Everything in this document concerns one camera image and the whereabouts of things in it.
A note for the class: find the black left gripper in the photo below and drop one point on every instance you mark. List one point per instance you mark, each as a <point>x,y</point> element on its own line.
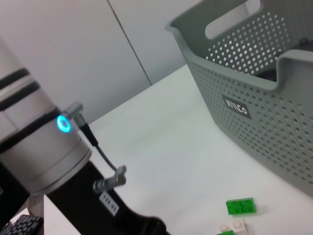
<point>97,215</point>

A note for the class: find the green toy brick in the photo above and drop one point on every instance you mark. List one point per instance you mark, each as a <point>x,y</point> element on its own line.
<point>226,233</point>
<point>240,206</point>

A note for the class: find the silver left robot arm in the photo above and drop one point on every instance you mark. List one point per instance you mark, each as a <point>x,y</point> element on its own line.
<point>36,151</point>

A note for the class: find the grey perforated plastic storage bin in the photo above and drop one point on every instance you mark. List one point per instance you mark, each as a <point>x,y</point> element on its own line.
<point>244,85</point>

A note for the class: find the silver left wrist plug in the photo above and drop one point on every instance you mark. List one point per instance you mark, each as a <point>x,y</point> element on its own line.
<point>112,181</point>

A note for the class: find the white office desk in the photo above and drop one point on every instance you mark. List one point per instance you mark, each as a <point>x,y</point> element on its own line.
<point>36,204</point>

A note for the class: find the black computer keyboard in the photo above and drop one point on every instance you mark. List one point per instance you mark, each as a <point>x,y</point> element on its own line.
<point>22,225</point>

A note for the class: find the small white toy brick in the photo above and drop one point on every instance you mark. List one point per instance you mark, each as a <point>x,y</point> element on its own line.
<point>236,226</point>

